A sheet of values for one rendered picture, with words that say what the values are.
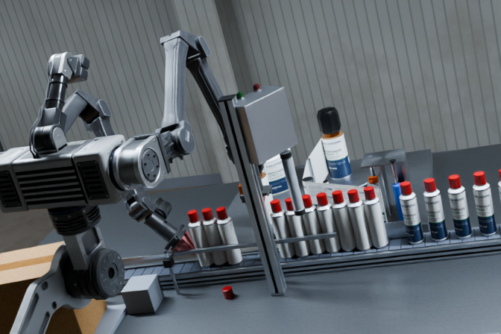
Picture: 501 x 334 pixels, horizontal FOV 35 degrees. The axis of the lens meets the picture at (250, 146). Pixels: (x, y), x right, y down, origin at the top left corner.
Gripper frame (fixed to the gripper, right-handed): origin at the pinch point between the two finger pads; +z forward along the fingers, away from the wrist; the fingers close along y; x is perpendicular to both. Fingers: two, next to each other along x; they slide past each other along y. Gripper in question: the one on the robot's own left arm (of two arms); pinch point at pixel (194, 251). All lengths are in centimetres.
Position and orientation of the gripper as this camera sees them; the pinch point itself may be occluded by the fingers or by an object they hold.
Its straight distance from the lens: 275.8
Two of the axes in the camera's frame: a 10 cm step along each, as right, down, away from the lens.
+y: 1.9, -3.8, 9.0
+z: 7.9, 6.1, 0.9
